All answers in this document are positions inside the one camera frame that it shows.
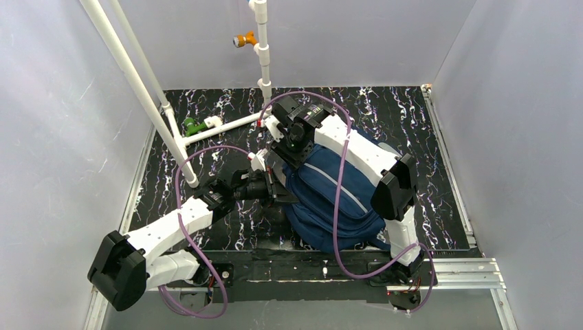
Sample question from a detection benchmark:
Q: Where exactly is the navy blue student backpack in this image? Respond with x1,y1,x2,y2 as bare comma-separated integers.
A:
282,144,405,254

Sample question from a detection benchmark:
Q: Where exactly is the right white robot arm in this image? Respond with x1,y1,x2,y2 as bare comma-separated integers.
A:
263,94,424,281

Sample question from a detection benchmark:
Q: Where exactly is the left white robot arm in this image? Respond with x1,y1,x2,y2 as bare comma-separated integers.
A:
87,168,298,311

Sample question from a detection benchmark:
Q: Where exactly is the green pipe valve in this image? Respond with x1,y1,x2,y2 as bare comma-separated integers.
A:
183,118,208,137

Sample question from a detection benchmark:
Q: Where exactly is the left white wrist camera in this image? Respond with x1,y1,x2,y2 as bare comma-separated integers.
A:
247,148,269,172

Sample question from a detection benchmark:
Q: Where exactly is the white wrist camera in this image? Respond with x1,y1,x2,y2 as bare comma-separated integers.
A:
247,148,269,172
258,115,284,142

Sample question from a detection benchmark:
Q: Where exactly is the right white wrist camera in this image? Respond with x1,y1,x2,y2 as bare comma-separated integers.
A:
258,115,284,142

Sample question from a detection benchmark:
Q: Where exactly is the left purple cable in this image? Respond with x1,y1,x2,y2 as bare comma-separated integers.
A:
157,145,256,320

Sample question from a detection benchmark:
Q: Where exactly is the purple cable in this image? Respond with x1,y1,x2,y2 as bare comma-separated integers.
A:
157,145,256,320
257,91,436,314

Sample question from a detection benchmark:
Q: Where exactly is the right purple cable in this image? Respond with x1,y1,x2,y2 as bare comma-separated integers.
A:
257,91,436,314

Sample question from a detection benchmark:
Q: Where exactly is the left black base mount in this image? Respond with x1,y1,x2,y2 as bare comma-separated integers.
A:
167,263,234,288

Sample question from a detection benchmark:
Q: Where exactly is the white PVC pipe frame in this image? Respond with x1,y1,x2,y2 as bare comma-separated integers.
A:
80,1,273,188

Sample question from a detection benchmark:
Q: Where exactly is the aluminium rail frame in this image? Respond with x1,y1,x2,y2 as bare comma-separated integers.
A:
84,84,518,330

